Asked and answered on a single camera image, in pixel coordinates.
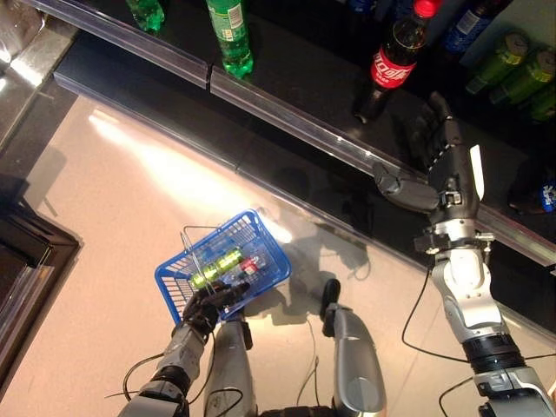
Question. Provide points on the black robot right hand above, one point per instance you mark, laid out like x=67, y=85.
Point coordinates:
x=452, y=187

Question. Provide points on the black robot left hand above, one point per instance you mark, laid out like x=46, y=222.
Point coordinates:
x=202, y=308

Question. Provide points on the blue plastic shopping basket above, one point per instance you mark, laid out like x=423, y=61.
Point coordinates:
x=271, y=241

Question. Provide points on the cola bottle red label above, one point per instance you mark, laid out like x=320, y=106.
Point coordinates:
x=391, y=69

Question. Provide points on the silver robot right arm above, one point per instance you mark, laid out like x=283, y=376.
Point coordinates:
x=469, y=282

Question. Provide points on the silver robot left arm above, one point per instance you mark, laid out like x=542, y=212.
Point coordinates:
x=187, y=347

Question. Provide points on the black robot left foot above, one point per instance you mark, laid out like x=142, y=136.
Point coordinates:
x=247, y=336

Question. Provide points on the black robot foot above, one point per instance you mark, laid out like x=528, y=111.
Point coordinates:
x=331, y=295
x=247, y=336

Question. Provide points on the black robot right foot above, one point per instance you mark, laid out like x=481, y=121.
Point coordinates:
x=331, y=295

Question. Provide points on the black low display unit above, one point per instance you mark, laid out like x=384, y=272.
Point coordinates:
x=26, y=243

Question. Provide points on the green plastic soda bottle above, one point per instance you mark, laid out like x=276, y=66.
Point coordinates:
x=230, y=43
x=147, y=17

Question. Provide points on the clear shelf price rail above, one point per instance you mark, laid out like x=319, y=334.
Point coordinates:
x=304, y=123
x=143, y=47

